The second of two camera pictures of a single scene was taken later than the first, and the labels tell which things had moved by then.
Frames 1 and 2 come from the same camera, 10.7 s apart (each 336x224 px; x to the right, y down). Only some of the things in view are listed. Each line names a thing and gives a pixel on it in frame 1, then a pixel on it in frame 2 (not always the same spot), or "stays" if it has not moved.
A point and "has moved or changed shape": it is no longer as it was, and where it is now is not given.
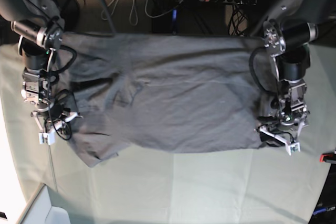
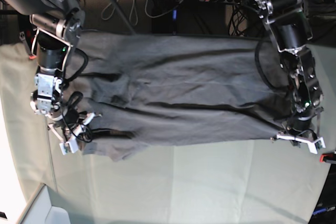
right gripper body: [287, 130] to [300, 131]
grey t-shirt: [138, 92] has moved or changed shape
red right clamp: [321, 156] stays
